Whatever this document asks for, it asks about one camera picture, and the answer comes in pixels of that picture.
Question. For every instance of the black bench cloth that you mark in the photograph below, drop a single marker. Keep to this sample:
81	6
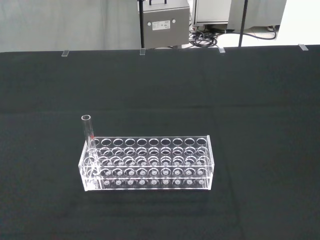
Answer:
160	95

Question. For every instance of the white cabinet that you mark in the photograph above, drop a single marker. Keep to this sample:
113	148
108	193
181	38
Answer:
212	11

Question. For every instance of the clear cloth clip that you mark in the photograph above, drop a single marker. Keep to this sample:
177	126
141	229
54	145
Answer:
303	47
142	52
221	50
64	54

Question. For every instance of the clear plastic test tube rack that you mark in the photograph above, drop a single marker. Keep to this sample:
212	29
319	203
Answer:
155	172

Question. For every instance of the grey metal equipment box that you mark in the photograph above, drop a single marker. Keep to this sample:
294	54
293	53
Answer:
165	35

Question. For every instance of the black tripod pole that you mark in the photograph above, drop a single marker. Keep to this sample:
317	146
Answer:
242	25
141	25

